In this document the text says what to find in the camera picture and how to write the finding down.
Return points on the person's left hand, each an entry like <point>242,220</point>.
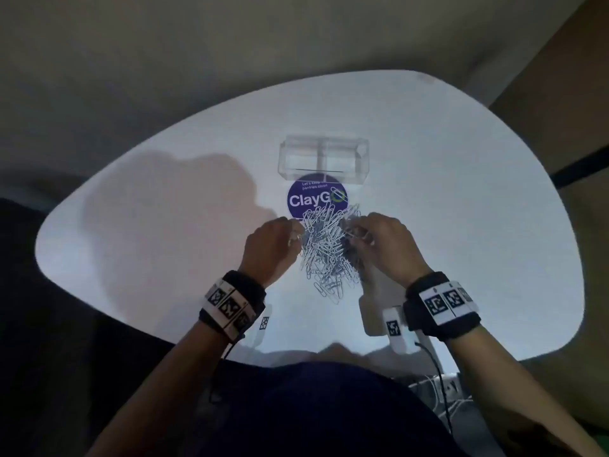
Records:
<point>269,249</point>

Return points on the person's right hand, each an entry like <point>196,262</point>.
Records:
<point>390,247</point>

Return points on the pile of mixed paper clips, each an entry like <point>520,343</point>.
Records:
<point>328,261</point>

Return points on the clear plastic two-compartment box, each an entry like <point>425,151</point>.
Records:
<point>323,157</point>

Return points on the person's right forearm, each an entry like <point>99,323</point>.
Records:
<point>514,395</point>

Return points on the person's left forearm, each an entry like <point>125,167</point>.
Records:
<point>162,395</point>

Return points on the person's dark blue clothing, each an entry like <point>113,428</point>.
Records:
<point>323,414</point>

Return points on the round purple sticker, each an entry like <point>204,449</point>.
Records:
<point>304,199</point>

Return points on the black left wristband with markers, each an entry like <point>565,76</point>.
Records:
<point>233,304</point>

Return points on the black wristband with markers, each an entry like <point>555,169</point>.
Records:
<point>233,304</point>
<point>440,304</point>

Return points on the black right wristband with markers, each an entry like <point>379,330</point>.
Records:
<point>440,304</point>

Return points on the black bar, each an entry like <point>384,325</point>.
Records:
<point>583,166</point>

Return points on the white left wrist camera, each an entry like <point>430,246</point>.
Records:
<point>264,323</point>

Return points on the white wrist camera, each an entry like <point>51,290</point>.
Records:
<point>264,323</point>
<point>397,330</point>

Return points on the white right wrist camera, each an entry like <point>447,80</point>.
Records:
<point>397,330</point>

